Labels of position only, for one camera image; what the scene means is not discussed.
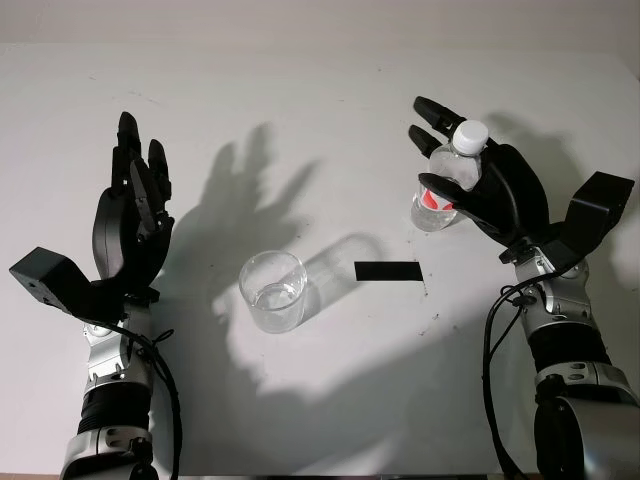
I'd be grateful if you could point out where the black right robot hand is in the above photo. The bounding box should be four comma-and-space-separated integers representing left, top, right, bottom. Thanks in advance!
408, 96, 552, 264

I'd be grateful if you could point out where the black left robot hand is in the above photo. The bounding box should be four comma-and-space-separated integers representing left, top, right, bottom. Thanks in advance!
92, 111, 175, 311

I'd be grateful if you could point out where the clear plastic water bottle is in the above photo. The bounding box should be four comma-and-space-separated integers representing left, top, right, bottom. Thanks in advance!
410, 119, 490, 233

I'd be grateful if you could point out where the clear plastic cup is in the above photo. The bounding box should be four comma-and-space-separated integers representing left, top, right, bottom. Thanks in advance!
238, 250, 308, 335

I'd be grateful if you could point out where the black tape strip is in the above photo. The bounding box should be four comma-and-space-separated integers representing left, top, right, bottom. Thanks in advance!
354, 260, 424, 284

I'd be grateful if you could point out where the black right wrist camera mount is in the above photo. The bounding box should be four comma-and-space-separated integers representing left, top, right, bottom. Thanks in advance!
537, 171, 636, 265

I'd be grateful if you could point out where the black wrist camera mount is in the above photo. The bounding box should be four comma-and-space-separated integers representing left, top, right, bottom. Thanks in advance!
8, 247, 126, 322
537, 171, 636, 265

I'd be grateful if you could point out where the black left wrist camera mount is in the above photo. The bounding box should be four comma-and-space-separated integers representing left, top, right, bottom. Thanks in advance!
8, 247, 126, 322

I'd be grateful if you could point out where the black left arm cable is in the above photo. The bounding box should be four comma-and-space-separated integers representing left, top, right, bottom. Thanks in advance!
114, 323, 184, 480

